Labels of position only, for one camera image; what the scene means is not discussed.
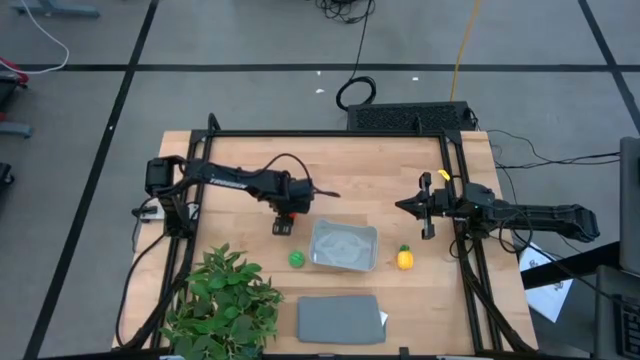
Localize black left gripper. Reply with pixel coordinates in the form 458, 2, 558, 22
259, 170, 316, 237

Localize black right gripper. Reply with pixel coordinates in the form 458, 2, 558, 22
394, 171, 464, 241

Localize yellow toy pineapple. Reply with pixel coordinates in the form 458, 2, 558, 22
396, 244, 415, 272

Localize white plastic tupperware container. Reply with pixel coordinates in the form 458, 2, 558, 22
308, 217, 380, 273

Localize black computer tower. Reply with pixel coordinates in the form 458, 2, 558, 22
346, 101, 476, 133

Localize green potted plant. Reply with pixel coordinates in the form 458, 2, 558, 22
159, 242, 285, 360

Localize grey folded cloth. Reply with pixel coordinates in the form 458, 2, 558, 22
296, 294, 387, 346

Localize white control box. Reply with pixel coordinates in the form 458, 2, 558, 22
132, 198, 166, 222

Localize white printed papers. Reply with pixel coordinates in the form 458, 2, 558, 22
518, 241, 575, 324

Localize black floor bar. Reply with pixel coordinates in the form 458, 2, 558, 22
519, 242, 621, 291

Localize grey monitor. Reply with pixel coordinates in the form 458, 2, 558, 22
618, 136, 640, 275

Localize dark grey desk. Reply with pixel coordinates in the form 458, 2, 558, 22
593, 264, 640, 360

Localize black keyboard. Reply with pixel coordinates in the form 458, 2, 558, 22
612, 294, 640, 359

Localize dark floor equipment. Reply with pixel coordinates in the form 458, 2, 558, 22
0, 56, 34, 139

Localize grey table foot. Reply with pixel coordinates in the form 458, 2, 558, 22
9, 0, 101, 19

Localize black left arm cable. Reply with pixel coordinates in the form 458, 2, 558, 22
248, 152, 342, 199

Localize yellow hanging cable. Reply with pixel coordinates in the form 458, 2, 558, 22
448, 0, 484, 103

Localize black coiled floor cable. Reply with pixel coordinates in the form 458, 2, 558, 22
314, 0, 378, 113

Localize thin black cable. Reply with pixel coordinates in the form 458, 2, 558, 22
487, 128, 621, 172

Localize thick black base cable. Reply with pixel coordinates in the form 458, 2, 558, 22
115, 197, 174, 350

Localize white floor cable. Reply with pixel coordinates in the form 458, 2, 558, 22
19, 0, 71, 76

